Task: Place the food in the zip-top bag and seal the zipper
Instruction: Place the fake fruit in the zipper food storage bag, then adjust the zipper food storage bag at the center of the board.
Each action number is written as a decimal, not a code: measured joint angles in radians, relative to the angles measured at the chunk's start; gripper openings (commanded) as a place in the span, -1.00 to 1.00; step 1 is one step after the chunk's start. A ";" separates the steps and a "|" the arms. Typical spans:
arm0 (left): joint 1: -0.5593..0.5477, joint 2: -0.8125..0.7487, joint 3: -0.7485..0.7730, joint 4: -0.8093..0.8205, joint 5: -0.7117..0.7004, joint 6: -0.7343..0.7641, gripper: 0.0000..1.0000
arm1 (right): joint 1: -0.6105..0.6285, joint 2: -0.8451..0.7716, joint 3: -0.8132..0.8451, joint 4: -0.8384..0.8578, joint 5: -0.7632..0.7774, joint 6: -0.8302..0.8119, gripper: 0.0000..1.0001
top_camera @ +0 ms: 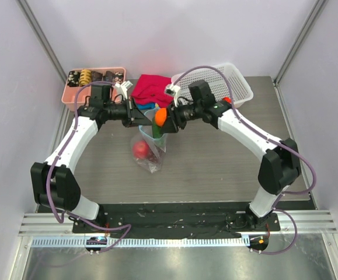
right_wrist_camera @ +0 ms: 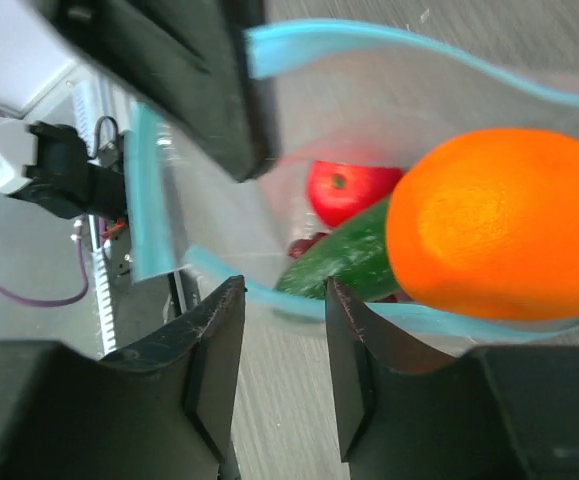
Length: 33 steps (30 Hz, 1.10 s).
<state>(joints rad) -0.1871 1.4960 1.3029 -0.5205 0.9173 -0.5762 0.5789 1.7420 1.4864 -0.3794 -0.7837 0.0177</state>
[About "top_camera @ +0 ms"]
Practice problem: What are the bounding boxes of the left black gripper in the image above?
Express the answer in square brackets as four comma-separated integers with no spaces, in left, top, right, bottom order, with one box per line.
[104,96,152,128]

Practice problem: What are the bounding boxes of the green cucumber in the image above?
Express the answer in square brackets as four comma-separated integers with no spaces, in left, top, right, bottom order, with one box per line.
[152,121,163,139]

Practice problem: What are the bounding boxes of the orange fruit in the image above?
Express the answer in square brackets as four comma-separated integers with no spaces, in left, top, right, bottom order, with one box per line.
[155,108,168,127]

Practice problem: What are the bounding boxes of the red apple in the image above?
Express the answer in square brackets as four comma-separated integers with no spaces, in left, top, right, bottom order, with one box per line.
[132,140,151,159]

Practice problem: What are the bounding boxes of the clear zip top bag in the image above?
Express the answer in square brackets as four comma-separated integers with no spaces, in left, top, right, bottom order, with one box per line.
[130,108,168,170]

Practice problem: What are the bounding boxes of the purple grape bunch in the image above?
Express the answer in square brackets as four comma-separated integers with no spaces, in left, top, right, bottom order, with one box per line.
[144,152,161,173]

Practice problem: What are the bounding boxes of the red pepper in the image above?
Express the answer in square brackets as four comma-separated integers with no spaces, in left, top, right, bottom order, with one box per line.
[223,97,231,103]

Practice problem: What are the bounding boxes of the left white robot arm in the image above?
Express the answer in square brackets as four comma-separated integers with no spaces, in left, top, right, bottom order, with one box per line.
[30,81,152,233]

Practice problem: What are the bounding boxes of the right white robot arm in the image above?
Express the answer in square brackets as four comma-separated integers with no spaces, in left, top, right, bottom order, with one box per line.
[155,80,301,230]

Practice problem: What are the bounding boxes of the blue folded cloth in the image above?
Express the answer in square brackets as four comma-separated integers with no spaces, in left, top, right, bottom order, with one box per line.
[135,100,159,110]

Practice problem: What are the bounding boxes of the red folded cloth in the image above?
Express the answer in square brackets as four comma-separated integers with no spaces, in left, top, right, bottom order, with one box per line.
[131,74,173,108]

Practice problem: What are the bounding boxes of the floral end roll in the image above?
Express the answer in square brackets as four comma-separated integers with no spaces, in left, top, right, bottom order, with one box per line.
[113,72,124,84]

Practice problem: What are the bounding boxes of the black patterned roll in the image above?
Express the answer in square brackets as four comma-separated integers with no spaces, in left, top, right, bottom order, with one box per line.
[103,71,115,83]

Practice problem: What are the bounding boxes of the dark brown roll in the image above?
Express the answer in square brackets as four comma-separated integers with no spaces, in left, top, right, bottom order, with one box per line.
[91,71,103,85]

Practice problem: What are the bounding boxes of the yellow striped roll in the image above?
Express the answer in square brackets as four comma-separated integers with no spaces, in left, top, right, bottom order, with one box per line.
[79,69,92,87]

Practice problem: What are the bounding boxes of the pink compartment tray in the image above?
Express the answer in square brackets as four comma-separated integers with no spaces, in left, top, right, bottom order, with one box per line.
[62,67,127,113]

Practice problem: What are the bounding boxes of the white plastic basket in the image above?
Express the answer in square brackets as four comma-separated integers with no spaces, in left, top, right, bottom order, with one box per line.
[171,62,253,108]

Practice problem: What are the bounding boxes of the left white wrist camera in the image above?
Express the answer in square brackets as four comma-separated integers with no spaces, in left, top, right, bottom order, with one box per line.
[113,80,133,99]

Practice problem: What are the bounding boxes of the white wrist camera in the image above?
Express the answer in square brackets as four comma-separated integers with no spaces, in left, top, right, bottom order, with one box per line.
[164,83,180,107]
[113,80,133,99]

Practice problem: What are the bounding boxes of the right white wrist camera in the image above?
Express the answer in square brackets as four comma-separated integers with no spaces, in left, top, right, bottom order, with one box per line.
[164,83,180,107]

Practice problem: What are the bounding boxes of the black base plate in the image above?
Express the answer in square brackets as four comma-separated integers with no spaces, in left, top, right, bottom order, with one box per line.
[39,200,315,239]

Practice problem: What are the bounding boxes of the white slotted cable duct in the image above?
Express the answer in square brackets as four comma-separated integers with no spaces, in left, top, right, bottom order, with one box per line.
[31,235,250,249]

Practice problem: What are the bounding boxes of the aluminium frame rail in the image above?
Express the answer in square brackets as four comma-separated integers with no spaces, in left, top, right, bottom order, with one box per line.
[19,210,337,239]

